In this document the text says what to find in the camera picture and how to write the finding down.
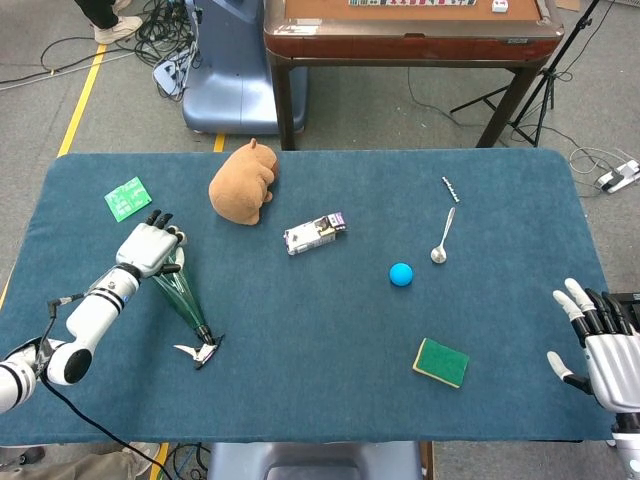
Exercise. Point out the white purple carton box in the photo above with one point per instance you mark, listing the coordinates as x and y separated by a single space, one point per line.
312 234

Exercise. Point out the brown mahjong table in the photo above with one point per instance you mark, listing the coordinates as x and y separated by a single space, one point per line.
410 42

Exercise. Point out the blue ball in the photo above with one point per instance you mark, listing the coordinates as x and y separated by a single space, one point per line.
401 274

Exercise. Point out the black tripod stand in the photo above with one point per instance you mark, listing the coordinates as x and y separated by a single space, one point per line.
550 75

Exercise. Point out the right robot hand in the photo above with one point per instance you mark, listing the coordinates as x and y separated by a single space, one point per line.
617 370

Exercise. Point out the yellow floor tape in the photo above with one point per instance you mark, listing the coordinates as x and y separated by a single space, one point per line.
82 97

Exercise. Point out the white mahjong tile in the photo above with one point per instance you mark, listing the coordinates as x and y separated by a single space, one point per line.
500 5

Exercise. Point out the metal spoon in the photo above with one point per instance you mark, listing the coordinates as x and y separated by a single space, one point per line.
439 255

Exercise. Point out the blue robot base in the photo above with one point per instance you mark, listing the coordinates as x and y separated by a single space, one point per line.
230 75

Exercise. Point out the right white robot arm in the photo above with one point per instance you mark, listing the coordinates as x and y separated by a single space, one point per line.
629 450

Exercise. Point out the white power strip with plugs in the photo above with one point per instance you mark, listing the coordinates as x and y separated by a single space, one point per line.
167 72

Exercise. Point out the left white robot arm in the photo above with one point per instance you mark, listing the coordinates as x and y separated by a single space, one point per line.
95 310

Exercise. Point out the green yellow sponge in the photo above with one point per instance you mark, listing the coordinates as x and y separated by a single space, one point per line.
441 362

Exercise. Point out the black trouser leg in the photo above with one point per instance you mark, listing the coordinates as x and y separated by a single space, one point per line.
100 10

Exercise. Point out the white sneaker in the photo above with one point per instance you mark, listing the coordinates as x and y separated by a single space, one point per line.
142 455
120 30

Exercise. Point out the green spray bottle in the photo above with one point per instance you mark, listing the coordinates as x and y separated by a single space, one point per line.
187 305

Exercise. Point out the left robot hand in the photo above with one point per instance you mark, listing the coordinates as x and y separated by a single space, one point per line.
147 245

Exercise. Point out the brown plush capybara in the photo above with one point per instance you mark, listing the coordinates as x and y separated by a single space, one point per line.
240 185

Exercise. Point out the black box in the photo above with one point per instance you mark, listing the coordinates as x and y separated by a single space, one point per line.
627 300

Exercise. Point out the green circuit board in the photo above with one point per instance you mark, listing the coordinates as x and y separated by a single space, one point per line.
128 199

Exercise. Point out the grey blue robot torso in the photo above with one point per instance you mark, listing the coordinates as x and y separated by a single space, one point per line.
315 460

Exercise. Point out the khaki trouser leg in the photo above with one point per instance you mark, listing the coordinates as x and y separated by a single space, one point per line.
80 467

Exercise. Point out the row of mahjong tiles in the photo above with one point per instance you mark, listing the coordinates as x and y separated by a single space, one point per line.
410 2

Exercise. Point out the blue table cloth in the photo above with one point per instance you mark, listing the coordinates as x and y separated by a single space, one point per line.
325 320

